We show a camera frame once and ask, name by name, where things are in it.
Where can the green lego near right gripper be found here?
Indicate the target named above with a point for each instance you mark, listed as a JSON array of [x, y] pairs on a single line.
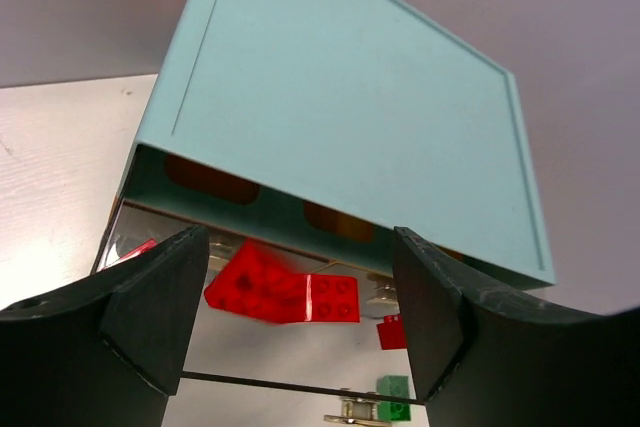
[[396, 386]]

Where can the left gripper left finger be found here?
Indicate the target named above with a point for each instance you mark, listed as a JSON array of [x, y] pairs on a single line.
[[109, 349]]

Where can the teal drawer cabinet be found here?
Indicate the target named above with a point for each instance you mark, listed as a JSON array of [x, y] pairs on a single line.
[[321, 125]]

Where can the red round lego piece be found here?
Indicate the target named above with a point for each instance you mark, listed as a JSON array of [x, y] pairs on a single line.
[[260, 284]]

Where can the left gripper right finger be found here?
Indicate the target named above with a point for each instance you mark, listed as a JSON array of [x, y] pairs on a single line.
[[483, 353]]

